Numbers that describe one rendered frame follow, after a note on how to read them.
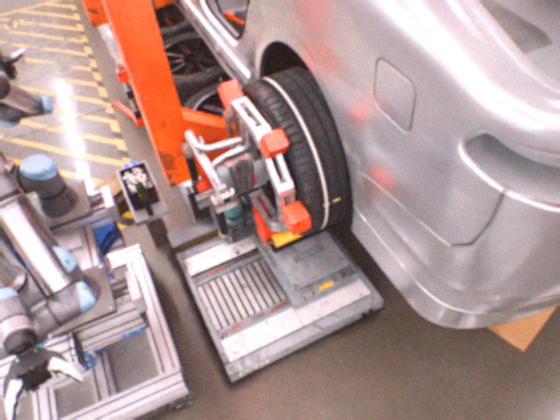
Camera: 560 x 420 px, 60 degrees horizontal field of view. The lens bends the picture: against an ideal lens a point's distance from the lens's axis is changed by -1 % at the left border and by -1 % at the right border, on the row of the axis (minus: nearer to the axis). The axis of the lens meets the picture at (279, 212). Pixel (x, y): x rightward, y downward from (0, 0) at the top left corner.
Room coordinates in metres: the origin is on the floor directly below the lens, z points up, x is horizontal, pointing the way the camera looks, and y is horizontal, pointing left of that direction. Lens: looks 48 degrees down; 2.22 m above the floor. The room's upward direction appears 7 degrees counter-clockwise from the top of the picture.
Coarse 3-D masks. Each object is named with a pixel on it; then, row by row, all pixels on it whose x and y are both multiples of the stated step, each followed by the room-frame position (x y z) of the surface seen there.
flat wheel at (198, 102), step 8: (208, 88) 2.60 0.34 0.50; (216, 88) 2.59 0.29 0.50; (200, 96) 2.53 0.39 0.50; (208, 96) 2.52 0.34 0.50; (216, 96) 2.55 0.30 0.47; (192, 104) 2.46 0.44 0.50; (200, 104) 2.47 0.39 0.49; (208, 104) 2.46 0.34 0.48; (216, 104) 2.55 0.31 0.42; (208, 112) 2.50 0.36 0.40; (216, 112) 2.39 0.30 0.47
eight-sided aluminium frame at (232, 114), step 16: (224, 112) 1.68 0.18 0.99; (240, 112) 1.49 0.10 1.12; (256, 112) 1.48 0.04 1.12; (256, 128) 1.38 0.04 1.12; (240, 144) 1.70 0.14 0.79; (272, 176) 1.25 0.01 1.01; (288, 176) 1.25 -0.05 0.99; (256, 192) 1.55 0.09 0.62; (288, 192) 1.22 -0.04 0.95; (256, 208) 1.49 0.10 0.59; (272, 208) 1.45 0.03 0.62; (272, 224) 1.32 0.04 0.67
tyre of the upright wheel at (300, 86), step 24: (288, 72) 1.65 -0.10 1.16; (264, 96) 1.49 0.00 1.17; (288, 96) 1.47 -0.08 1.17; (312, 96) 1.46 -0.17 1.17; (288, 120) 1.37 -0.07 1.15; (312, 120) 1.37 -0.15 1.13; (336, 144) 1.31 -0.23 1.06; (312, 168) 1.24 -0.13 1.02; (336, 168) 1.27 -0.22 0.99; (312, 192) 1.20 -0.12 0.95; (336, 192) 1.23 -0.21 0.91; (312, 216) 1.19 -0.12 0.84; (336, 216) 1.24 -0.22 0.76
